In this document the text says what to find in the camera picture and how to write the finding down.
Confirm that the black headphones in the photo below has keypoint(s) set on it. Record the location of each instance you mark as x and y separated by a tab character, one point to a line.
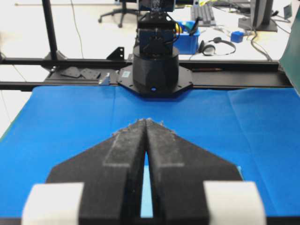
216	47

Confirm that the black aluminium frame rail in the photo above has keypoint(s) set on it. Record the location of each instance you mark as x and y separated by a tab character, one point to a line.
205	74

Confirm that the monitor stand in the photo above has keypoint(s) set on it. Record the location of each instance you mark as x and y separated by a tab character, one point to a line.
260	17

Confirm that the black keyboard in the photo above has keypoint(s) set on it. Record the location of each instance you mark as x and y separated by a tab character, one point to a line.
205	13

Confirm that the black office chair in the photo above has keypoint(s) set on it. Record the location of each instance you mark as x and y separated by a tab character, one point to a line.
122	11

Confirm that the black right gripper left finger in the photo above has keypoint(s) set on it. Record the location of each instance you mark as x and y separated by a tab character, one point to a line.
112	173

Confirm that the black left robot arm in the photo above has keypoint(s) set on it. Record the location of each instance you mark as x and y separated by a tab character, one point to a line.
154	58

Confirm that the blue table cloth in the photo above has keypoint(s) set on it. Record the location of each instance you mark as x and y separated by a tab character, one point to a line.
257	129

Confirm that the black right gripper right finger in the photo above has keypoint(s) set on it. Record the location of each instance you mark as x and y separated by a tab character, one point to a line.
168	145

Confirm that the blue plastic bin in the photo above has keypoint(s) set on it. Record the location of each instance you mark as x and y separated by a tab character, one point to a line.
187	44

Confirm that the small blue box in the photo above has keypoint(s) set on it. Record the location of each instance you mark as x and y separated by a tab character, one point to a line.
237	36

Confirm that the black vertical frame post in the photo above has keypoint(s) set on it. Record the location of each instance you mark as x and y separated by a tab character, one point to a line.
50	28

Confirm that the green backdrop board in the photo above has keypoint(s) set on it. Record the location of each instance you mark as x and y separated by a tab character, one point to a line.
290	61

